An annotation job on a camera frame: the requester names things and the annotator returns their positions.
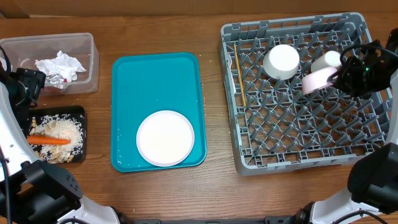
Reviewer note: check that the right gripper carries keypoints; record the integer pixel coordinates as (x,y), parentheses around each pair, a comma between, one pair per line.
(344,79)

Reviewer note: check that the white paper cup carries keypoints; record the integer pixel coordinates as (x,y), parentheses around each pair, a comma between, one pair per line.
(329,59)

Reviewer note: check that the white bowl with food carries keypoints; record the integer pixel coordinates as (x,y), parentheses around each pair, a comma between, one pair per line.
(281,62)

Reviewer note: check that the wooden skewer stick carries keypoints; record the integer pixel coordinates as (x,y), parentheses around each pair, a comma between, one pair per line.
(236,55)

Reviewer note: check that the white plastic fork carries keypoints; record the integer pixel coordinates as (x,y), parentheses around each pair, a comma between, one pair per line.
(230,62)

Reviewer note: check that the pink round plate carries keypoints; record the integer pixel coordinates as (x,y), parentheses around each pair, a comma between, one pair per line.
(165,138)

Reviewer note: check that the white napkin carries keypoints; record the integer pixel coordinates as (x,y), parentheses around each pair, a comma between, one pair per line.
(62,64)

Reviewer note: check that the orange carrot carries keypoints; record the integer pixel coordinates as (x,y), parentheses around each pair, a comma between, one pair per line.
(36,139)

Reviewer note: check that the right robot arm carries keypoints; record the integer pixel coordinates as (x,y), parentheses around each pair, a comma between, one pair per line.
(372,182)

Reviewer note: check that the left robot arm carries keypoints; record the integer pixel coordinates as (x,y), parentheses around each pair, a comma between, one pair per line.
(33,191)

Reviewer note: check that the grey plastic dishwasher rack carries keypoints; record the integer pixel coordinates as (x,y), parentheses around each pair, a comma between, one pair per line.
(281,129)

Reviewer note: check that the black plastic waste tray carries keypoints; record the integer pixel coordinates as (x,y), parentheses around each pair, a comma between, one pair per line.
(53,111)

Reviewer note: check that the teal plastic serving tray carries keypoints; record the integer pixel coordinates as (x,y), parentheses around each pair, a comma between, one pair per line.
(145,84)

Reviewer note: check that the clear plastic storage bin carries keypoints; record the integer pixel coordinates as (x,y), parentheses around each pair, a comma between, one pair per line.
(24,51)

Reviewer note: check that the rice and food scraps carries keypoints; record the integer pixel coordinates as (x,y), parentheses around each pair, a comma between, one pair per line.
(69,126)

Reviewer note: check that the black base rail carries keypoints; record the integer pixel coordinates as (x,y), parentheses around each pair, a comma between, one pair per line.
(266,220)

